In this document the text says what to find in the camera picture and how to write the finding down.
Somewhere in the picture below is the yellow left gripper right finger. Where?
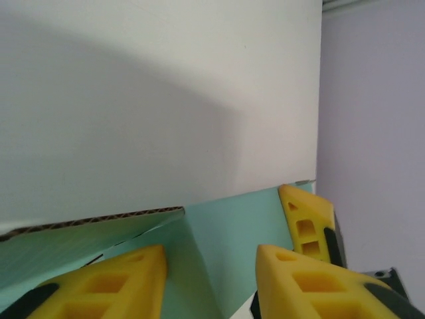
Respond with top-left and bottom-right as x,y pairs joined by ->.
250,244 -> 425,319

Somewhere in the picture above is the teal green cloth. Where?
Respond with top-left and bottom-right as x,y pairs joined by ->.
0,181 -> 316,319

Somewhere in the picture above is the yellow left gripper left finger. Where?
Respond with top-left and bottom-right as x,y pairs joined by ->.
6,244 -> 167,319

